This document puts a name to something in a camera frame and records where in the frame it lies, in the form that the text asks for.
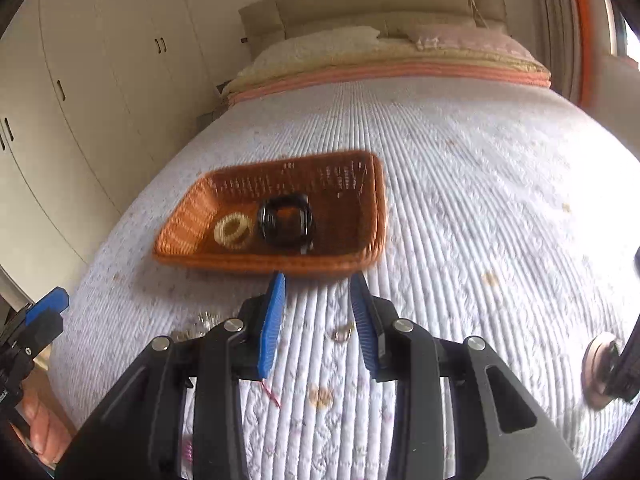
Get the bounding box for grey and orange curtain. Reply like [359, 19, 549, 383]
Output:
[530, 0, 601, 106]

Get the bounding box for person's left hand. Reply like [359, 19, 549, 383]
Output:
[10, 390, 76, 468]

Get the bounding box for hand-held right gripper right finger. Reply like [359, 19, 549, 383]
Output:
[349, 272, 583, 480]

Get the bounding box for black wrist watch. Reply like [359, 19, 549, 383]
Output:
[256, 192, 317, 256]

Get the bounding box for black stand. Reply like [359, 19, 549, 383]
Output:
[615, 310, 640, 406]

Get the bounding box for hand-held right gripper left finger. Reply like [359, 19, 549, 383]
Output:
[55, 271, 288, 480]

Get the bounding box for folded yellow pink blankets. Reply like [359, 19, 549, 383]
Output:
[230, 62, 551, 103]

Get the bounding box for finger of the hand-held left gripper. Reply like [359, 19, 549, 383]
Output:
[4, 286, 70, 357]

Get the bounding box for cream floral pillow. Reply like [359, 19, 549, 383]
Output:
[250, 26, 381, 73]

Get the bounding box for cream coil bracelet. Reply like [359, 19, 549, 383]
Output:
[213, 212, 254, 250]

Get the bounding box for beige padded headboard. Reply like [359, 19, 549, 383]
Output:
[239, 0, 507, 58]

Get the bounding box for white wardrobe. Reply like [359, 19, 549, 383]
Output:
[0, 0, 216, 281]

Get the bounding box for clear bead bracelet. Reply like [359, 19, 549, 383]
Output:
[170, 312, 221, 343]

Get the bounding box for window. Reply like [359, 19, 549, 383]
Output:
[610, 0, 640, 61]

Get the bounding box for pink round disc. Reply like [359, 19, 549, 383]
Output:
[582, 332, 623, 411]

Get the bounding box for pink pillow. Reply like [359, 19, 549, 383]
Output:
[402, 25, 531, 58]

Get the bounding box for brown wicker basket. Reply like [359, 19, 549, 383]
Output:
[152, 150, 388, 277]

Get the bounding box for thin hanging cord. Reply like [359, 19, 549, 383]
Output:
[467, 0, 490, 28]

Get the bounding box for white quilted bedspread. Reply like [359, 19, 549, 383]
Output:
[50, 77, 640, 480]

